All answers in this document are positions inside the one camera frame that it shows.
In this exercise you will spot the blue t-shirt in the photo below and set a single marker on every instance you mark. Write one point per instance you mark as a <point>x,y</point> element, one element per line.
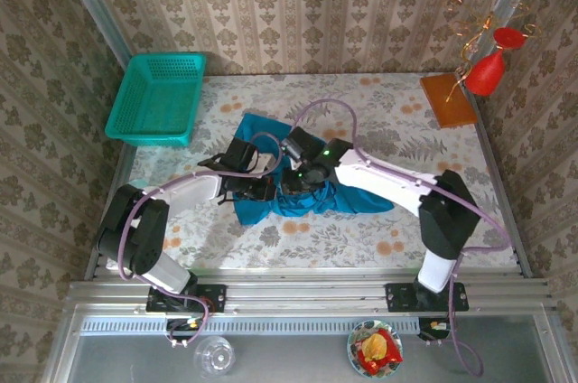
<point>253,213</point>

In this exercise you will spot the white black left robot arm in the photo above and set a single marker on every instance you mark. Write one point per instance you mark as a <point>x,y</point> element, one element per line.
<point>189,189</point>

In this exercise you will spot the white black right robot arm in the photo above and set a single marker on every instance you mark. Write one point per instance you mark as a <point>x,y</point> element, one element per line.
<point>384,175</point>

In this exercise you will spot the floral tablecloth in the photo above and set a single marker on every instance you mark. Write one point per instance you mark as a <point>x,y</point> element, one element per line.
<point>316,243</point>

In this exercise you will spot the teal plastic basket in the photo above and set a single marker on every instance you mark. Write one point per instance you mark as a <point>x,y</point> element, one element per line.
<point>153,98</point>

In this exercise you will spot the brown wooden base board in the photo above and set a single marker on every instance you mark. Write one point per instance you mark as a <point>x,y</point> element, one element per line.
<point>449,103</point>

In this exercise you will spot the small black electronics box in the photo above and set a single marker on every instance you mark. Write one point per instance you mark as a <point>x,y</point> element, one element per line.
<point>431,329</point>
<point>180,325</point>

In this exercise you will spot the red wine glass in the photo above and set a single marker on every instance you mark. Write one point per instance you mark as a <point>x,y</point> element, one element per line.
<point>485,73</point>

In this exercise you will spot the patterned plate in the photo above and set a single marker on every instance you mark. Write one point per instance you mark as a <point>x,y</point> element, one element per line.
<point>354,349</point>

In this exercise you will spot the yellow snack piece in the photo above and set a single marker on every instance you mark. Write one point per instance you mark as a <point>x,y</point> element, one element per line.
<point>374,347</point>

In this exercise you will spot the steel tray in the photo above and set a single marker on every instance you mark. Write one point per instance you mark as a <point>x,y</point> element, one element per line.
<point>293,356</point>

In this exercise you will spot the clear plastic cup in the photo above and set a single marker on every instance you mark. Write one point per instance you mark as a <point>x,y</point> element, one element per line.
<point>214,356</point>

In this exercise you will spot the red snack packet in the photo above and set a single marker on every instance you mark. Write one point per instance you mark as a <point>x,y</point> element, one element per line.
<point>388,356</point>

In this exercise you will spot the aluminium table frame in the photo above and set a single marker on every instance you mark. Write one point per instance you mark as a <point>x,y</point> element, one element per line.
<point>293,292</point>

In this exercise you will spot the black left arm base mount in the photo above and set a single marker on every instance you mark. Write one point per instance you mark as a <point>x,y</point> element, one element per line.
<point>217,297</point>

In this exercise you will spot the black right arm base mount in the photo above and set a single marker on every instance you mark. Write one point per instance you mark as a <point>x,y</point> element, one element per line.
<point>397,297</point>

